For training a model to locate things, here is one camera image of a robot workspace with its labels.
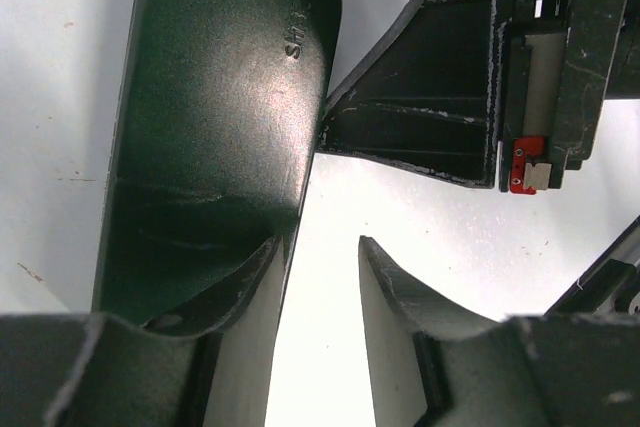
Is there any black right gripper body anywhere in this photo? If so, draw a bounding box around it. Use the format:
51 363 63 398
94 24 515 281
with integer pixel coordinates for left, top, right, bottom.
494 0 639 193

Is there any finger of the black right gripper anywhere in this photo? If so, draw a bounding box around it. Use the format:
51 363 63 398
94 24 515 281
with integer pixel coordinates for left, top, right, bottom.
317 0 497 189

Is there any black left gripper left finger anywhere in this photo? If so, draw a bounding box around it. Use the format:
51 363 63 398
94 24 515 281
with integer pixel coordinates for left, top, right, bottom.
1 237 283 426

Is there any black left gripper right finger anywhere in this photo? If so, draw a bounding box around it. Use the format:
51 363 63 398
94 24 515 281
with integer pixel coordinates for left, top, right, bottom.
358 237 639 426

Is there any dark green glasses case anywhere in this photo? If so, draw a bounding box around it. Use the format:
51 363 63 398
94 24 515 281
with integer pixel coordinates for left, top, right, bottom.
92 0 342 324

